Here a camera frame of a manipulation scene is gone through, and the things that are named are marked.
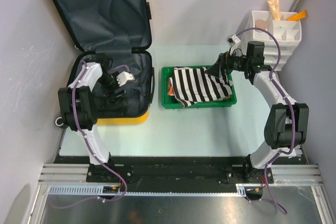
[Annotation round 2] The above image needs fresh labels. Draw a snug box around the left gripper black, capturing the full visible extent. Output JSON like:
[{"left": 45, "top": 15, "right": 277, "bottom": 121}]
[{"left": 97, "top": 71, "right": 126, "bottom": 105}]

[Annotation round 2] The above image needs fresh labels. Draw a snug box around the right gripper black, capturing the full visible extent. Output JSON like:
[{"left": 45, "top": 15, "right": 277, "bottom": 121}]
[{"left": 205, "top": 47, "right": 251, "bottom": 78}]

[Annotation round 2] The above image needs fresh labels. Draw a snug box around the black white striped cloth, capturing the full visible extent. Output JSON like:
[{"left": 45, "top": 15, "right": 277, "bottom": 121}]
[{"left": 165, "top": 67, "right": 234, "bottom": 109}]

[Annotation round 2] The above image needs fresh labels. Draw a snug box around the green plastic tray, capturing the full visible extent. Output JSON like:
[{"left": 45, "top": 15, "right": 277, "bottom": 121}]
[{"left": 161, "top": 66, "right": 237, "bottom": 109}]

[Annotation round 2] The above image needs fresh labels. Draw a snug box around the orange rabbit print towel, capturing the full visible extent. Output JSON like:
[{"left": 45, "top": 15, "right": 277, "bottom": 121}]
[{"left": 167, "top": 77, "right": 175, "bottom": 97}]

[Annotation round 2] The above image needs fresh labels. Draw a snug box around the pink round cosmetic jar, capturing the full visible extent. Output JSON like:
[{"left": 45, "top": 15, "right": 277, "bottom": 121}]
[{"left": 255, "top": 19, "right": 268, "bottom": 30}]

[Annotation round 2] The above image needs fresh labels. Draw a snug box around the yellow Pikachu hard-shell suitcase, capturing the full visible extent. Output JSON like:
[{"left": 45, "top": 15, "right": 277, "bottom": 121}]
[{"left": 52, "top": 0, "right": 154, "bottom": 125}]

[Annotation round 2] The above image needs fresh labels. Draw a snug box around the white plastic drawer organizer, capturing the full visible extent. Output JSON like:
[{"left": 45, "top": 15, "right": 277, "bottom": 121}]
[{"left": 246, "top": 9, "right": 302, "bottom": 72}]

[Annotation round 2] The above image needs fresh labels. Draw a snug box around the beige cosmetic tube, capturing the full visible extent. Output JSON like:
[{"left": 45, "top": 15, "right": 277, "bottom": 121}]
[{"left": 267, "top": 0, "right": 281, "bottom": 20}]

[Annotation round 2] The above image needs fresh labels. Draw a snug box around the orange cosmetic tube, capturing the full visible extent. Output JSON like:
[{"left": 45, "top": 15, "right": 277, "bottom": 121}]
[{"left": 286, "top": 10, "right": 307, "bottom": 22}]

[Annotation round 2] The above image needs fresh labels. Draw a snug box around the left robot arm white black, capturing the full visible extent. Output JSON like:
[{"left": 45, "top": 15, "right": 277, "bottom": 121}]
[{"left": 57, "top": 59, "right": 121, "bottom": 182}]

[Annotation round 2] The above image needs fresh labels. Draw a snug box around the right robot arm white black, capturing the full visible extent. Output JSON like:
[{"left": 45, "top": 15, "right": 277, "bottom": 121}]
[{"left": 206, "top": 38, "right": 309, "bottom": 183}]

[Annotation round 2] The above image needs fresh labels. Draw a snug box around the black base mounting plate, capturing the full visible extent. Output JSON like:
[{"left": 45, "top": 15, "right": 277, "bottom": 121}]
[{"left": 53, "top": 155, "right": 308, "bottom": 185}]

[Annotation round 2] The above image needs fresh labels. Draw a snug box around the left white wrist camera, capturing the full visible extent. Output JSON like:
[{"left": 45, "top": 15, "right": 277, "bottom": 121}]
[{"left": 116, "top": 71, "right": 135, "bottom": 87}]

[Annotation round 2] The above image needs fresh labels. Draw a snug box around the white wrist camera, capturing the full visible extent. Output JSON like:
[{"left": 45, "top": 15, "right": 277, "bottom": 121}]
[
  {"left": 226, "top": 34, "right": 240, "bottom": 54},
  {"left": 116, "top": 71, "right": 135, "bottom": 87}
]

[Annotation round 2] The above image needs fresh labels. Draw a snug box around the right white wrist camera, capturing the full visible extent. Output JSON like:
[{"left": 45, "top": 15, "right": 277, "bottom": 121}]
[{"left": 226, "top": 34, "right": 240, "bottom": 54}]

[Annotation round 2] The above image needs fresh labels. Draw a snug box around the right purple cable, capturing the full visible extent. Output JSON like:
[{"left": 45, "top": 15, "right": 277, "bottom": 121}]
[{"left": 235, "top": 27, "right": 296, "bottom": 216}]

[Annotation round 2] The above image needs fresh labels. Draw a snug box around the grey slotted cable duct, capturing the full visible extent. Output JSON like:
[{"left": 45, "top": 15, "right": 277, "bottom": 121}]
[{"left": 48, "top": 183, "right": 268, "bottom": 197}]

